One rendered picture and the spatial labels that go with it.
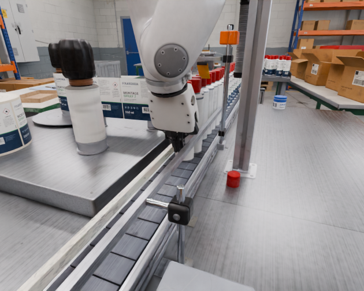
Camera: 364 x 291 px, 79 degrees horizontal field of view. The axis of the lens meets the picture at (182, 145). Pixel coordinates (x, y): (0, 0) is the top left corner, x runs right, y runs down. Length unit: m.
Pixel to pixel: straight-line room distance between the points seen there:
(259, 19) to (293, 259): 0.48
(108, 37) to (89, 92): 8.48
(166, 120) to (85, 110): 0.25
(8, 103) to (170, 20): 0.58
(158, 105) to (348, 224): 0.45
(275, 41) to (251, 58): 7.72
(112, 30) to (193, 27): 8.73
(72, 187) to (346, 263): 0.53
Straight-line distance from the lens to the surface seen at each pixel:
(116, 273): 0.35
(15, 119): 0.80
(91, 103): 0.64
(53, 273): 0.35
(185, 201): 0.30
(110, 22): 9.06
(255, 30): 0.59
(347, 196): 0.68
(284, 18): 8.37
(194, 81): 0.58
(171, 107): 0.45
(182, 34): 0.31
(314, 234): 0.52
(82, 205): 0.52
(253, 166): 0.70
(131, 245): 0.38
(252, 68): 0.59
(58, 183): 0.57
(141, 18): 0.38
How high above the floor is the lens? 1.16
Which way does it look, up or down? 24 degrees down
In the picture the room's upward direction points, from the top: straight up
